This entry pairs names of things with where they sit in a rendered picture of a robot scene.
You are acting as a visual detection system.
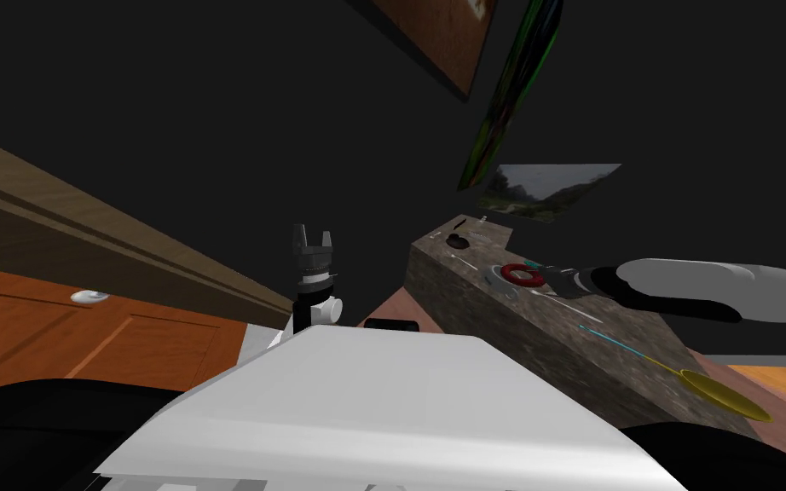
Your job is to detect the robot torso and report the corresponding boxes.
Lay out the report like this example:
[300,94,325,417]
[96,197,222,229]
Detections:
[92,317,689,491]

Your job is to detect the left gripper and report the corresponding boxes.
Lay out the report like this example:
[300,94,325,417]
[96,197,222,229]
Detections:
[292,223,335,275]

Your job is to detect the orange-brown wooden door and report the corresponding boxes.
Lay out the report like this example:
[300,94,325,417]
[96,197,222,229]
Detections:
[0,262,249,398]

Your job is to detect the red ring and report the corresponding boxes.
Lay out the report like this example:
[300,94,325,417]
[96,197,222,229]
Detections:
[500,262,546,288]

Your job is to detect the mottled grey-brown stone table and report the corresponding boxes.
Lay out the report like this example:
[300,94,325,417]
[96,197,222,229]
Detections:
[404,214,764,439]

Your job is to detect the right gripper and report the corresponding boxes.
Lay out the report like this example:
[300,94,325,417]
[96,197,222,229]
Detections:
[541,265,596,301]

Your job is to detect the yellow spoon with teal handle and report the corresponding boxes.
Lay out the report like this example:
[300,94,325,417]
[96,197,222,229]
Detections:
[576,323,774,425]

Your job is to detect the brown framed wall picture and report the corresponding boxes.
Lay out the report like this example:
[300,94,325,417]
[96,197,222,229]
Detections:
[346,0,499,104]

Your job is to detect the grey round dish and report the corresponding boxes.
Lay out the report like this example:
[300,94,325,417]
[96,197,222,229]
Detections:
[481,265,523,302]

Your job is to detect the long white thin stick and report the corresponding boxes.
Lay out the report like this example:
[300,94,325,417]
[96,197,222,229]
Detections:
[529,289,604,325]

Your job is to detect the green wall picture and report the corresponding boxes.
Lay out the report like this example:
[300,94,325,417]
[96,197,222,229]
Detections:
[456,0,565,193]

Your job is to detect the landscape wall picture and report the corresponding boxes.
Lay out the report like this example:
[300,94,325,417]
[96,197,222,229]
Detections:
[476,163,623,225]

